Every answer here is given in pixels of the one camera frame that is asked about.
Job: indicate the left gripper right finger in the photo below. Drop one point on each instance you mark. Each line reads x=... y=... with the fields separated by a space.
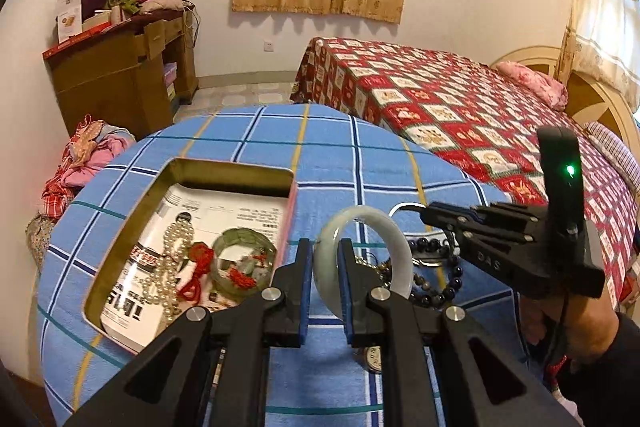
x=438 y=367

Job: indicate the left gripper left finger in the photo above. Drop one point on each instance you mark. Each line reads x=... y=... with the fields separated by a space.
x=209 y=368

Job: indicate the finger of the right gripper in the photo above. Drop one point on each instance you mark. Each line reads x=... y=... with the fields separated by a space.
x=445 y=224
x=441 y=208

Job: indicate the dark green jade bangle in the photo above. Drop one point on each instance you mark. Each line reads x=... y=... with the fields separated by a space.
x=243 y=264

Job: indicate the silver wrist watch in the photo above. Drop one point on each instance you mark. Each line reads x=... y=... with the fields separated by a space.
x=373 y=358

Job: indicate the red tassel charm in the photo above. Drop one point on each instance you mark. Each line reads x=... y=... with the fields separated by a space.
x=202 y=256

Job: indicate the person's right hand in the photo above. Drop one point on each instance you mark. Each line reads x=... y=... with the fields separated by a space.
x=590 y=324

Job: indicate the red patchwork bed quilt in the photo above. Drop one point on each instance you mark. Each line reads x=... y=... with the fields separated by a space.
x=479 y=120

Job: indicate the blue plaid tablecloth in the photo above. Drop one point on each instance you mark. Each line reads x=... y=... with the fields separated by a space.
x=338 y=161

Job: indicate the pink metal tin box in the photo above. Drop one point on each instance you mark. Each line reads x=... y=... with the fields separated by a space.
x=212 y=175

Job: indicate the pink pillow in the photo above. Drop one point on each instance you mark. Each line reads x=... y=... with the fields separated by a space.
x=550 y=91

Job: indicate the cream wooden headboard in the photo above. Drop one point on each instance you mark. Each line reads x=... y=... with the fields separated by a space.
x=588 y=99

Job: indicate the pink clothes pile on floor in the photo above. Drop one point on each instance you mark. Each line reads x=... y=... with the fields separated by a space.
x=90 y=149

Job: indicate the purple storage box in desk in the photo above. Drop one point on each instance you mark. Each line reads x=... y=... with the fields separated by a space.
x=170 y=73

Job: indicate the brown wooden desk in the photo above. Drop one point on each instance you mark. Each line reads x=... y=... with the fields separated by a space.
x=118 y=76

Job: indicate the long red flat box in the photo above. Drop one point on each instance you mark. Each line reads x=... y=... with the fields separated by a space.
x=85 y=35

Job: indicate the white product box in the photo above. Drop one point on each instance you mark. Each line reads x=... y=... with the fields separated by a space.
x=68 y=18

